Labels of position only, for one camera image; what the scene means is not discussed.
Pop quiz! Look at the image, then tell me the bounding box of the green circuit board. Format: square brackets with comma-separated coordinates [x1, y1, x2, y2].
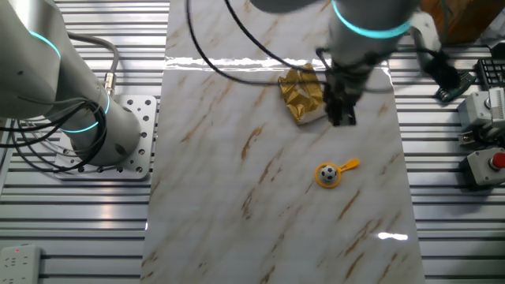
[435, 70, 477, 103]

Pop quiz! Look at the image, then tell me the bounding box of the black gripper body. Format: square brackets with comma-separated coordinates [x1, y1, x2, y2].
[322, 65, 370, 110]

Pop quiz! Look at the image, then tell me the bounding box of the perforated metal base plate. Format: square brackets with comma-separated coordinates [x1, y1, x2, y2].
[54, 94, 159, 181]

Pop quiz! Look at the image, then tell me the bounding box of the grey box red stop button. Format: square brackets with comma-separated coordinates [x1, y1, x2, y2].
[461, 148, 505, 189]

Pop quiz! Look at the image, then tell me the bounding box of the black cable bundle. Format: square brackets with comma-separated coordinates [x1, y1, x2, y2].
[0, 98, 108, 174]

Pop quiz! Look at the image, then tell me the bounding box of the yellow bubble ring wand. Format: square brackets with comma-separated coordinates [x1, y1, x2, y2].
[313, 158, 361, 189]

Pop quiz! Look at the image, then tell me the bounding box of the white grey box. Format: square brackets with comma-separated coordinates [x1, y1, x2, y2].
[457, 91, 494, 131]

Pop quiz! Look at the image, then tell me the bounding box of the grey base cable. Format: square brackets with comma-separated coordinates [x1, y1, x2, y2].
[66, 32, 121, 98]

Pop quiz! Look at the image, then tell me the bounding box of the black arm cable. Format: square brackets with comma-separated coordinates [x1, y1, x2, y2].
[223, 0, 316, 74]
[185, 0, 331, 87]

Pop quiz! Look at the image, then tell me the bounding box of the black keyboard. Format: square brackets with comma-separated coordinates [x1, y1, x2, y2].
[475, 58, 505, 90]

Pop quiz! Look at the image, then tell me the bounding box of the small soccer ball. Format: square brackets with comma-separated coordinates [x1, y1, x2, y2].
[318, 165, 339, 183]

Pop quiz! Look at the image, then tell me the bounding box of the silver finned device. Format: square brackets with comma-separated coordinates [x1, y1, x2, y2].
[488, 86, 505, 129]

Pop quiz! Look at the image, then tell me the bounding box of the white power strip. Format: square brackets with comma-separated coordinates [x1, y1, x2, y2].
[0, 244, 43, 284]

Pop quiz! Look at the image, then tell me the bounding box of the gold foil packet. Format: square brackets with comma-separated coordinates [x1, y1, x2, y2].
[278, 62, 328, 126]

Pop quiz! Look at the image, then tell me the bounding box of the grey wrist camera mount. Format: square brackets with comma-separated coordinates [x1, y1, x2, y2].
[410, 11, 462, 91]

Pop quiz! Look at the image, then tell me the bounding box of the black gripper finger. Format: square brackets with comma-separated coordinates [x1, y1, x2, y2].
[341, 105, 357, 127]
[326, 101, 343, 126]

